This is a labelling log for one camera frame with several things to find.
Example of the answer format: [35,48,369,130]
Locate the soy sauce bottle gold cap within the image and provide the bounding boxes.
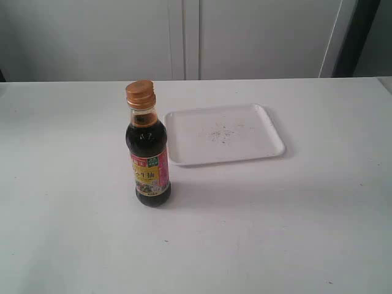
[126,80,171,208]

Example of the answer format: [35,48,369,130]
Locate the white plastic tray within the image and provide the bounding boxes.
[164,104,285,166]

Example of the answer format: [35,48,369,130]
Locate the white cabinet doors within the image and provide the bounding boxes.
[1,1,353,81]

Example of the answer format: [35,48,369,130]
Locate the dark vertical post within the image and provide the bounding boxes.
[332,0,381,78]

